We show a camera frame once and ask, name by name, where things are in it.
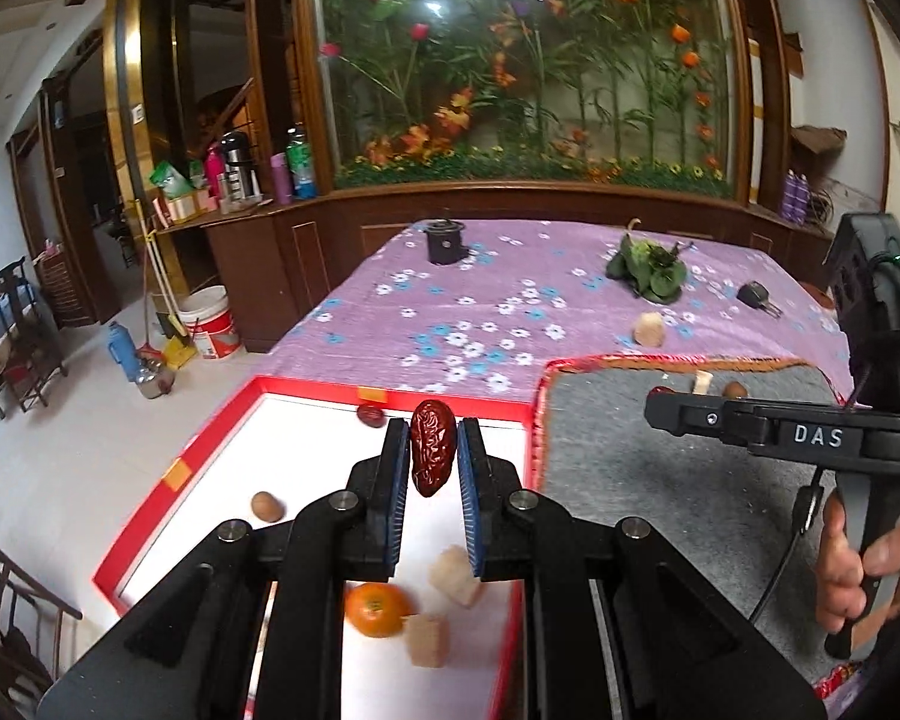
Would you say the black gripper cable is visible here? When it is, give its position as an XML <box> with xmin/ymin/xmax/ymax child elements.
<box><xmin>746</xmin><ymin>465</ymin><xmax>826</xmax><ymax>627</ymax></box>

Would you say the purple floral tablecloth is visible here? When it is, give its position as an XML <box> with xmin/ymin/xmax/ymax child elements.
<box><xmin>259</xmin><ymin>219</ymin><xmax>852</xmax><ymax>410</ymax></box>

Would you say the dark wooden chair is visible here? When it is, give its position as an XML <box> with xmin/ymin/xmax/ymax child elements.
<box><xmin>0</xmin><ymin>255</ymin><xmax>68</xmax><ymax>421</ymax></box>

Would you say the wicker basket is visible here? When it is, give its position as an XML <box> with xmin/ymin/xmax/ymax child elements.
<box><xmin>34</xmin><ymin>240</ymin><xmax>95</xmax><ymax>331</ymax></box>

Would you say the flower display glass case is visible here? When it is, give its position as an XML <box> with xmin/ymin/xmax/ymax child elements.
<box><xmin>300</xmin><ymin>0</ymin><xmax>751</xmax><ymax>200</ymax></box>

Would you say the black cup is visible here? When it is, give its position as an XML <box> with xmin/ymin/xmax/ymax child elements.
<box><xmin>424</xmin><ymin>219</ymin><xmax>470</xmax><ymax>266</ymax></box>

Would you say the pale sugar chunk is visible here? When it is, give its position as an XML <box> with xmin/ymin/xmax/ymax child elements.
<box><xmin>403</xmin><ymin>613</ymin><xmax>451</xmax><ymax>668</ymax></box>

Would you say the grey felt mat red edging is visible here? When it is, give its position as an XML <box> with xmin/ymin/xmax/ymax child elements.
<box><xmin>532</xmin><ymin>355</ymin><xmax>856</xmax><ymax>683</ymax></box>

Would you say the wooden wall shelf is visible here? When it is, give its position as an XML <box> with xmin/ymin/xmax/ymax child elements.
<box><xmin>789</xmin><ymin>124</ymin><xmax>848</xmax><ymax>162</ymax></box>

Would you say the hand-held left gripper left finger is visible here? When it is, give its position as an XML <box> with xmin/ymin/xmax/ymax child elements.
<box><xmin>36</xmin><ymin>418</ymin><xmax>411</xmax><ymax>720</ymax></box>

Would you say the wooden low cabinet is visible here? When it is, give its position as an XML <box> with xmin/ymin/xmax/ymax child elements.
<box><xmin>150</xmin><ymin>184</ymin><xmax>841</xmax><ymax>357</ymax></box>

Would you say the pink box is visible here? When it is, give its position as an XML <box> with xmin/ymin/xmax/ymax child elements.
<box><xmin>157</xmin><ymin>191</ymin><xmax>218</xmax><ymax>226</ymax></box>

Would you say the green packet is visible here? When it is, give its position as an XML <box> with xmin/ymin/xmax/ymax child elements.
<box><xmin>148</xmin><ymin>161</ymin><xmax>192</xmax><ymax>196</ymax></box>

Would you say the metal kettle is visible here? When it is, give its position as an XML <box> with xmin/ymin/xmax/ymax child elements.
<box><xmin>135</xmin><ymin>358</ymin><xmax>175</xmax><ymax>400</ymax></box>

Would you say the green leafy vegetable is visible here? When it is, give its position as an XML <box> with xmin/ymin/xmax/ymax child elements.
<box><xmin>605</xmin><ymin>219</ymin><xmax>695</xmax><ymax>305</ymax></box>

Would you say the blue bottle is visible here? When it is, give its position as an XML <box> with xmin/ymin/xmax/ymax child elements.
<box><xmin>106</xmin><ymin>321</ymin><xmax>140</xmax><ymax>380</ymax></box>

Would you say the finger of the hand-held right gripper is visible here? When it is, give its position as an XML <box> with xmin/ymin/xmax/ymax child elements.
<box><xmin>643</xmin><ymin>388</ymin><xmax>871</xmax><ymax>460</ymax></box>

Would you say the black car key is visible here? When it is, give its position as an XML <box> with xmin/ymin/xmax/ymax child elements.
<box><xmin>736</xmin><ymin>281</ymin><xmax>785</xmax><ymax>318</ymax></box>

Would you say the orange mandarin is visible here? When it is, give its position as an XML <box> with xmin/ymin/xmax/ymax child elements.
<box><xmin>343</xmin><ymin>581</ymin><xmax>415</xmax><ymax>640</ymax></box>

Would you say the green spray can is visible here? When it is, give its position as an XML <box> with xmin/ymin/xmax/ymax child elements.
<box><xmin>285</xmin><ymin>124</ymin><xmax>317</xmax><ymax>200</ymax></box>

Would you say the coiled cable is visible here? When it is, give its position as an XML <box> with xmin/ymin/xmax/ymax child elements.
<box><xmin>808</xmin><ymin>184</ymin><xmax>841</xmax><ymax>226</ymax></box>

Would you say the white plastic bucket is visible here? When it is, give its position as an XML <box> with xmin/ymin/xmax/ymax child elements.
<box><xmin>176</xmin><ymin>286</ymin><xmax>242</xmax><ymax>361</ymax></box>

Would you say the red tray with white inside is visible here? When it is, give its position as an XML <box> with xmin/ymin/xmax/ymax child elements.
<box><xmin>92</xmin><ymin>375</ymin><xmax>537</xmax><ymax>720</ymax></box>

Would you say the black thermos flask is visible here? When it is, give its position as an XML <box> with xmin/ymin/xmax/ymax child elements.
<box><xmin>220</xmin><ymin>131</ymin><xmax>260</xmax><ymax>200</ymax></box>

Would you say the person's right hand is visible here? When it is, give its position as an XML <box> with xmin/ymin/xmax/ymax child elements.
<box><xmin>816</xmin><ymin>493</ymin><xmax>900</xmax><ymax>632</ymax></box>

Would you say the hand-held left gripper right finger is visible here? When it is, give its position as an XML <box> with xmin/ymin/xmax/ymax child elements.
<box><xmin>456</xmin><ymin>417</ymin><xmax>827</xmax><ymax>720</ymax></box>

